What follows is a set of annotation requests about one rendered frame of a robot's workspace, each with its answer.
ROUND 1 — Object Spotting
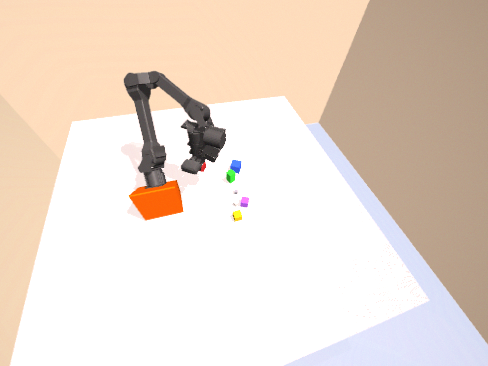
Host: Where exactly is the purple block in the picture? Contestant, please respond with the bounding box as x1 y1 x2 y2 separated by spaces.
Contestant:
240 196 249 208

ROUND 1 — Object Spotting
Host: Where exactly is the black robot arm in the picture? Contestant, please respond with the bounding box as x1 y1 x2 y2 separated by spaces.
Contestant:
124 70 226 189

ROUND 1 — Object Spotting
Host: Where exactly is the small yellow block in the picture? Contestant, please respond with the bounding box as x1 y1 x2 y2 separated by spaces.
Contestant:
233 210 242 222

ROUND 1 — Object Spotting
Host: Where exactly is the blue block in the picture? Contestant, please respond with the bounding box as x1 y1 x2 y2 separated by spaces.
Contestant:
230 160 241 174

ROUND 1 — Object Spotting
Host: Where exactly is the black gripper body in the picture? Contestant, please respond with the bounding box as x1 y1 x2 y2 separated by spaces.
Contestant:
180 141 206 175

